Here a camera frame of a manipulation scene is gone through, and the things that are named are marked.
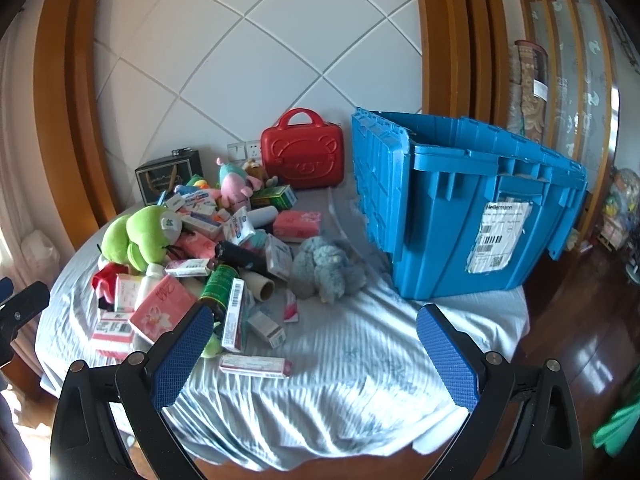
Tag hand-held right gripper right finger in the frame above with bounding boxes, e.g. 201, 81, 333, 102
416, 303, 585, 480

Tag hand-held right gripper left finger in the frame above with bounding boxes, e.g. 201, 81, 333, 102
50, 302, 216, 480

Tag white wall socket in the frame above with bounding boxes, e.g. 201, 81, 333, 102
227, 141, 263, 162

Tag green medicine box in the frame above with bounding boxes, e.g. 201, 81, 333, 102
250, 185, 298, 211

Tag frosted glass door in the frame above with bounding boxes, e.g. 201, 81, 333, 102
510, 0, 621, 196

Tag green frog plush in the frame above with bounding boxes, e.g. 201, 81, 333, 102
100, 205, 185, 273

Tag cardboard tube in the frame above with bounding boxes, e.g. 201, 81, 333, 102
239, 270, 276, 303

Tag long white pink box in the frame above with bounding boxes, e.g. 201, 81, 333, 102
219, 353, 293, 378

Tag blue plastic crate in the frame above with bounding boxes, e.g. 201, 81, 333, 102
350, 106, 588, 302

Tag white plastic bag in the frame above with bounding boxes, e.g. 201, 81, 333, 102
20, 230, 61, 281

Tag clear plastic sheet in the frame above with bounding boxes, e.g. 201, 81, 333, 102
327, 187, 396, 273

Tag light curtain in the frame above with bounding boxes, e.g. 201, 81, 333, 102
0, 25, 46, 301

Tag green plush toy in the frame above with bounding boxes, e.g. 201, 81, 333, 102
200, 330, 224, 359

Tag long white medicine box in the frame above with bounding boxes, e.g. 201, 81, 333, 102
180, 212, 224, 241

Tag white plastic pill bottle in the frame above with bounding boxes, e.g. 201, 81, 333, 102
135, 264, 166, 311

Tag long white red box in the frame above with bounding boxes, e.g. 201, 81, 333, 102
220, 277, 247, 352

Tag black gift box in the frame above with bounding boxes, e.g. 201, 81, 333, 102
135, 147, 203, 206

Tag pink pig plush red clothes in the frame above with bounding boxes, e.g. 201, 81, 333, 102
91, 255, 131, 311

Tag black cylinder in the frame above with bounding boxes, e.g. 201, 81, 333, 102
214, 241, 268, 271

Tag pile of colourful toys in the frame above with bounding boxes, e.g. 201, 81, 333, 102
597, 167, 640, 256

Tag red toy suitcase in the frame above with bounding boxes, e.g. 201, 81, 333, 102
260, 108, 346, 191

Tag green cloth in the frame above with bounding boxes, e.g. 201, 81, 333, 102
591, 400, 640, 458

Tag white cylindrical bottle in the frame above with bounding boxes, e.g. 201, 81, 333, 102
246, 206, 278, 233

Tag green can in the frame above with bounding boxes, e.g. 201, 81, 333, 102
200, 264, 238, 311

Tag rolled carpet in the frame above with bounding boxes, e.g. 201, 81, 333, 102
507, 39, 551, 143

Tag pink white printed pack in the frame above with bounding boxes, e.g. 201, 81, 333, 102
114, 274, 146, 313

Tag small white grey box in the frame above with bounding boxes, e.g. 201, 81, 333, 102
247, 310, 287, 348

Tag pink plush with teal hat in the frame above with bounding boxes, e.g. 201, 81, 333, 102
216, 156, 258, 208

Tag colourful plush toy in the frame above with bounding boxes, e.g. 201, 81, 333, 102
175, 175, 222, 199

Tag grey blue plush toy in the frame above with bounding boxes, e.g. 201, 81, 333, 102
289, 236, 368, 304

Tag brown bear plush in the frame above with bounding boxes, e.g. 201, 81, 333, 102
242, 159, 278, 191

